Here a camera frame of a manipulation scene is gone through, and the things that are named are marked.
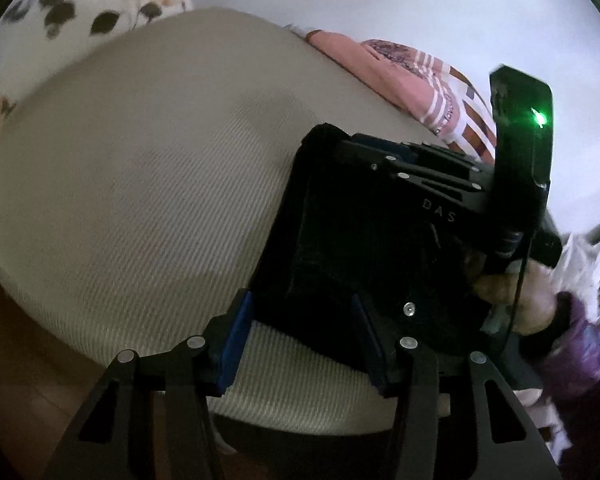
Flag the black pants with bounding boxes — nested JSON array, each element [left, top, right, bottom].
[[249, 124, 484, 389]]

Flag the purple right sleeve forearm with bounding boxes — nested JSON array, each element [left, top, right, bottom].
[[531, 292, 600, 401]]

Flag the right hand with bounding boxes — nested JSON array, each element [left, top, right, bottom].
[[474, 260, 557, 336]]

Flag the pink plaid pillow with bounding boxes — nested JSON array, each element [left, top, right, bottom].
[[304, 29, 498, 165]]

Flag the beige mattress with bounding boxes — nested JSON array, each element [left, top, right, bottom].
[[0, 5, 451, 436]]

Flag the white floral pillow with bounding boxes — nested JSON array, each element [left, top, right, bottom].
[[0, 0, 193, 132]]

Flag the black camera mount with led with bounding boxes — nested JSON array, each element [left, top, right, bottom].
[[489, 65, 554, 233]]

